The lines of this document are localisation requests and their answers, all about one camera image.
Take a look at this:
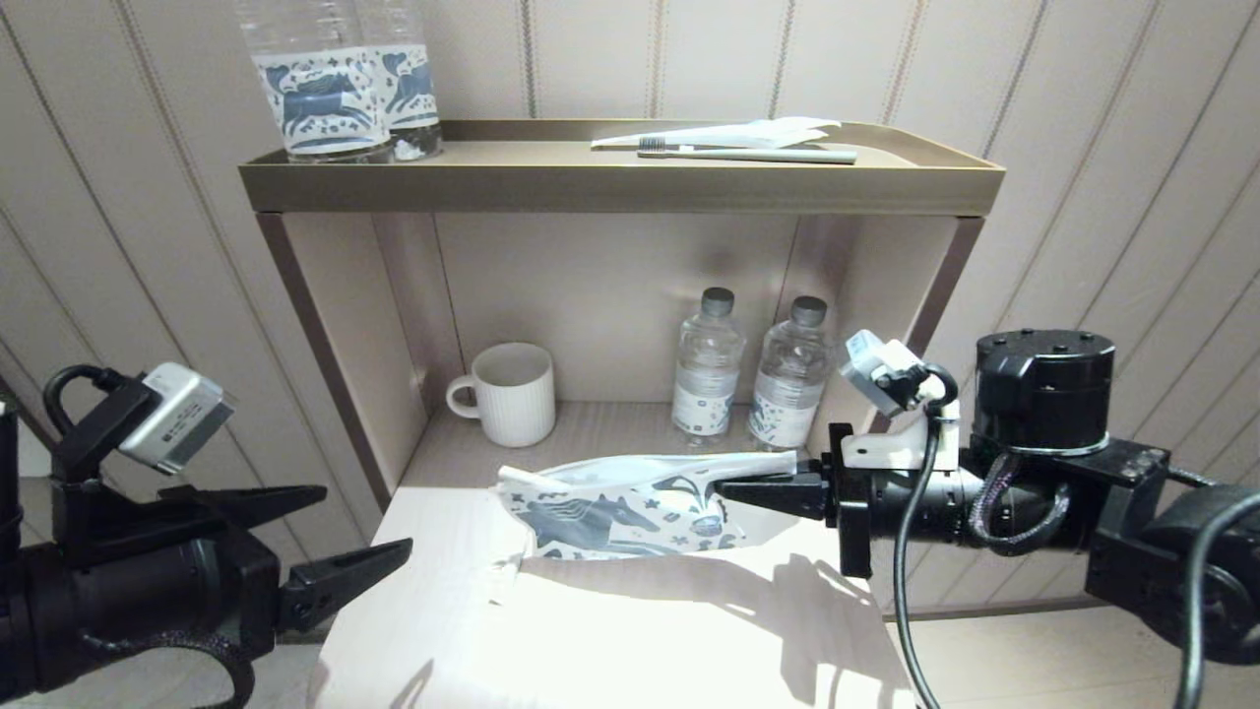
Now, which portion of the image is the white horse-print zip pouch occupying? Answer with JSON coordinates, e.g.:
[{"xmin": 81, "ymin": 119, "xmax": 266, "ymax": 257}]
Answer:
[{"xmin": 495, "ymin": 451, "xmax": 798, "ymax": 560}]

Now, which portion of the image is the small clear water bottle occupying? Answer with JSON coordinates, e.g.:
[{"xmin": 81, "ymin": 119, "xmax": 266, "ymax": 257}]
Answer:
[
  {"xmin": 746, "ymin": 296, "xmax": 838, "ymax": 456},
  {"xmin": 671, "ymin": 288, "xmax": 746, "ymax": 447}
]

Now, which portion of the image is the white ribbed ceramic mug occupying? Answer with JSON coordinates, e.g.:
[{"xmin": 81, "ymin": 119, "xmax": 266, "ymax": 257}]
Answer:
[{"xmin": 447, "ymin": 343, "xmax": 557, "ymax": 450}]

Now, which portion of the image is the beige open shelf cabinet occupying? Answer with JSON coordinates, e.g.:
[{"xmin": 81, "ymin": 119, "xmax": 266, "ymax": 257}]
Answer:
[{"xmin": 256, "ymin": 212, "xmax": 985, "ymax": 513}]

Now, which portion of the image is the grey-green toothbrush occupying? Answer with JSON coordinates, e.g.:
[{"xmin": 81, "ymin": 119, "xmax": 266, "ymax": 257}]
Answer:
[{"xmin": 637, "ymin": 138, "xmax": 857, "ymax": 165}]

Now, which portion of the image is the white paper wrapper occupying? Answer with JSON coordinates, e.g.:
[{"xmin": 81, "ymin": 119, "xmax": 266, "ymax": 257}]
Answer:
[{"xmin": 591, "ymin": 117, "xmax": 841, "ymax": 152}]

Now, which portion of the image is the brass coloured tray shelf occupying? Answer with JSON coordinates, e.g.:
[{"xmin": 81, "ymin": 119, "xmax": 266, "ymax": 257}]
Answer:
[{"xmin": 239, "ymin": 120, "xmax": 1005, "ymax": 218}]

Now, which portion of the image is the large bottle horse print label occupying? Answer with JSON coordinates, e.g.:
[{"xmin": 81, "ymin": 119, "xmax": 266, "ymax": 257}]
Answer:
[
  {"xmin": 236, "ymin": 0, "xmax": 393, "ymax": 164},
  {"xmin": 352, "ymin": 0, "xmax": 444, "ymax": 161}
]

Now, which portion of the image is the right arm braided black cable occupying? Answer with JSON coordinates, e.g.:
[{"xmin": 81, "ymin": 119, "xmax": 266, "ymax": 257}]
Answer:
[{"xmin": 968, "ymin": 451, "xmax": 1074, "ymax": 557}]

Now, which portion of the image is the right camera black cable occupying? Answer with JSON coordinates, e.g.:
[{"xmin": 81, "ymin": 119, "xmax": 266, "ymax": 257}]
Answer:
[{"xmin": 891, "ymin": 364, "xmax": 1260, "ymax": 709}]

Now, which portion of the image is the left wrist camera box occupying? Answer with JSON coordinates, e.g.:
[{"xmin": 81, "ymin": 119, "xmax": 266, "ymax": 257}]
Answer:
[{"xmin": 49, "ymin": 362, "xmax": 235, "ymax": 483}]

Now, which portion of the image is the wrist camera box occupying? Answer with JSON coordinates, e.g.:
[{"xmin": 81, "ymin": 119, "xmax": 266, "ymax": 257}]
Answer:
[
  {"xmin": 840, "ymin": 330, "xmax": 961, "ymax": 472},
  {"xmin": 49, "ymin": 362, "xmax": 235, "ymax": 483}
]

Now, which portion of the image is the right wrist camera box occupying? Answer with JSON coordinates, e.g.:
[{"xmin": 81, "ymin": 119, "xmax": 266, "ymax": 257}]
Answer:
[{"xmin": 840, "ymin": 330, "xmax": 961, "ymax": 472}]

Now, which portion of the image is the white dark-framed wall panel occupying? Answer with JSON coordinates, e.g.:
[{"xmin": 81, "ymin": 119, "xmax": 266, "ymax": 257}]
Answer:
[{"xmin": 18, "ymin": 414, "xmax": 55, "ymax": 481}]

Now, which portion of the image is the left camera short black cable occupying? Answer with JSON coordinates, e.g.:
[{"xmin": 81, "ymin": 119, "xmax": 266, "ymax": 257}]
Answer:
[{"xmin": 42, "ymin": 364, "xmax": 129, "ymax": 439}]

